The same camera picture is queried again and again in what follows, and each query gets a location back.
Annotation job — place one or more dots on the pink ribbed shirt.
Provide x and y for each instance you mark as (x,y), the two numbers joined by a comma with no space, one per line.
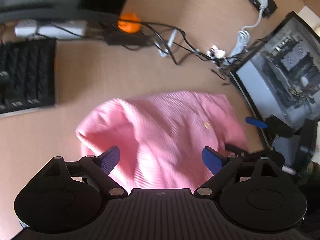
(160,130)

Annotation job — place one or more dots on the black keyboard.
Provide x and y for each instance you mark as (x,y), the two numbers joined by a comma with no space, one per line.
(25,75)

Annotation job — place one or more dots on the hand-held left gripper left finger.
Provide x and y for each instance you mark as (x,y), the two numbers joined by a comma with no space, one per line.
(110,158)

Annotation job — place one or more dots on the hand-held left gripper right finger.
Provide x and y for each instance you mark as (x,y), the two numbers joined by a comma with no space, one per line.
(212,158)

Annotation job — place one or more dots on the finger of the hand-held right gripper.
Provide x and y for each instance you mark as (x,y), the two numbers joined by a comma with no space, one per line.
(237,148)
(256,121)

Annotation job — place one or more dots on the white power strip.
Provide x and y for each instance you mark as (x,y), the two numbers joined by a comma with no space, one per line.
(55,28)

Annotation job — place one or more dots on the orange toy figure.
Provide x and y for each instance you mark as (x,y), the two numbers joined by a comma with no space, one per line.
(128,23)

